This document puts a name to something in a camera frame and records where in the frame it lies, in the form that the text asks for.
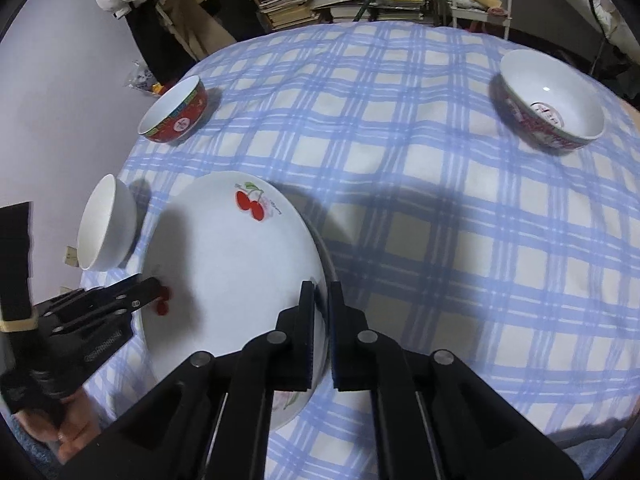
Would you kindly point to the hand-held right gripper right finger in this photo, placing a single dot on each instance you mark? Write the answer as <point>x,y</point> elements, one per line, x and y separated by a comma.
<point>340,340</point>

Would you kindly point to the blue checkered blanket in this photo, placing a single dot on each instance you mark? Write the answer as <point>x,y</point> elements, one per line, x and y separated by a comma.
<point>425,260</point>

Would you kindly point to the black trousers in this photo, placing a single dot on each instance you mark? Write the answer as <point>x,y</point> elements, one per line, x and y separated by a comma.
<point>155,45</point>

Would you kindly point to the person's left hand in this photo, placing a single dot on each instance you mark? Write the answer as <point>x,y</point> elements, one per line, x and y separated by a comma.
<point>75,425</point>

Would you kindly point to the wide stack of books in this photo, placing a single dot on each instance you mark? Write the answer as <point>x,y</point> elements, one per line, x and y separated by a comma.
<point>395,2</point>

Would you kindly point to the beige coat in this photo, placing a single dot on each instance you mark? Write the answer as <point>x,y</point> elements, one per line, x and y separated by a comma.
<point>200,15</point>

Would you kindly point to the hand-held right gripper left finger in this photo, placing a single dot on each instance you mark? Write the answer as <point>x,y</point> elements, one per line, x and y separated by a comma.
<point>307,340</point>

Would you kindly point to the plain white bowl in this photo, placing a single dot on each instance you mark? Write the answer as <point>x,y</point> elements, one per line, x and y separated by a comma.
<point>112,230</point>

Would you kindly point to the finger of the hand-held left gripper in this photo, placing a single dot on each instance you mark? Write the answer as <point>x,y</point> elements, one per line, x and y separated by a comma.
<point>142,290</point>

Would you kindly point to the tall stack of books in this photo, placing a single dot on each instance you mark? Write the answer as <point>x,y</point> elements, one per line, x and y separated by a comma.
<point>290,10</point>

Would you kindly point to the beige wall socket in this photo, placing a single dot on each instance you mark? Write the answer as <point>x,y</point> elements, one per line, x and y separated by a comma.
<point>70,255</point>

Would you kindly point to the white cherry print plate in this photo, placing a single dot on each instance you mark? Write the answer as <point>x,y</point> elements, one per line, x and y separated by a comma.
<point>225,270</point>
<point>327,262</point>

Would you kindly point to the printed plastic bag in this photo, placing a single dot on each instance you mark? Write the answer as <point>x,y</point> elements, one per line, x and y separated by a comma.
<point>145,80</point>

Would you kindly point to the red patterned bowl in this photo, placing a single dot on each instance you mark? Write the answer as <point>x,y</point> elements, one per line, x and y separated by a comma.
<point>185,115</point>

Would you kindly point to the white bowl with red seal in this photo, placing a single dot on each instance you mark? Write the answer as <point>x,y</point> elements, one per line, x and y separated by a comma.
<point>550,85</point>

